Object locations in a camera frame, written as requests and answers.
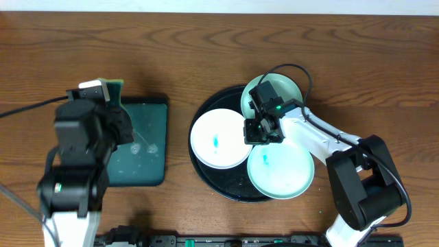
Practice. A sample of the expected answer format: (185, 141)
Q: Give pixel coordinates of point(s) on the green scouring sponge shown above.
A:
(114, 90)

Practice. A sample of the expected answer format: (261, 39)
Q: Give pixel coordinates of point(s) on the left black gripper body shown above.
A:
(121, 121)

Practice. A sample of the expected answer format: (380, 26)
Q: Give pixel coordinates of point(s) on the black rectangular water tray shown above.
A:
(142, 162)

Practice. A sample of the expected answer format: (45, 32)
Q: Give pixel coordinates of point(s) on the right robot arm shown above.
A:
(365, 183)

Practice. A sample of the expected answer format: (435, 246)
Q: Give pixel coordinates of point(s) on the white plate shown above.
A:
(217, 139)

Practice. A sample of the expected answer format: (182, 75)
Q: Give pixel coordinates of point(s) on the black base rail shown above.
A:
(131, 236)

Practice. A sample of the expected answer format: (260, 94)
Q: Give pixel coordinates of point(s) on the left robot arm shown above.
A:
(72, 189)

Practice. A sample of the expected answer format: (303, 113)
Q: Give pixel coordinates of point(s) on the mint plate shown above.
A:
(280, 170)
(284, 87)

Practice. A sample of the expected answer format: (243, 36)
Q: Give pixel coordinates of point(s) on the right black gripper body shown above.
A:
(255, 133)

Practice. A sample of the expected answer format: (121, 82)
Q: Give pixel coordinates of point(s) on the black round tray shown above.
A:
(237, 183)

